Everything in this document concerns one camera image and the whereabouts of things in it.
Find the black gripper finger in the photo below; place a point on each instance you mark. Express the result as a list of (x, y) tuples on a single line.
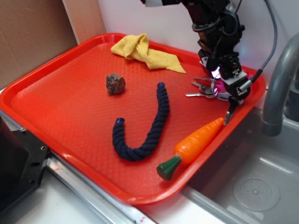
[(234, 103), (213, 74)]

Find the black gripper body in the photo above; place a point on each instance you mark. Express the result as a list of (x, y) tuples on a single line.
[(222, 54)]

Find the silver keys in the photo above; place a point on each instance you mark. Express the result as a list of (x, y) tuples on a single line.
[(211, 88)]

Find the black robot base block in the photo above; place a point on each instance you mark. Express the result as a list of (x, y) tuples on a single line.
[(22, 160)]

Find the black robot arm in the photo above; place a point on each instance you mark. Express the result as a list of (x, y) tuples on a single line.
[(219, 32)]

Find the grey faucet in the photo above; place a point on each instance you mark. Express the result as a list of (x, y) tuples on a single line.
[(282, 97)]

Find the orange toy carrot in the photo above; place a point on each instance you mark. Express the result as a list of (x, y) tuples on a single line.
[(188, 149)]

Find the grey sink basin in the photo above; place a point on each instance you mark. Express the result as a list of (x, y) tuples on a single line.
[(251, 178)]

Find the yellow cloth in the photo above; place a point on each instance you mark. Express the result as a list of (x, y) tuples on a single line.
[(137, 47)]

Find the brown rock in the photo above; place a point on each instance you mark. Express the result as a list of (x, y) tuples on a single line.
[(115, 84)]

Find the red plastic tray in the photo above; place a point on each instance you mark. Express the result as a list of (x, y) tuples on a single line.
[(66, 105)]

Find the brown cardboard panel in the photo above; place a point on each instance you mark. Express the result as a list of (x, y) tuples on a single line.
[(32, 32)]

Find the metal rail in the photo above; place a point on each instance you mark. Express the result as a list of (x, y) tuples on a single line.
[(67, 197)]

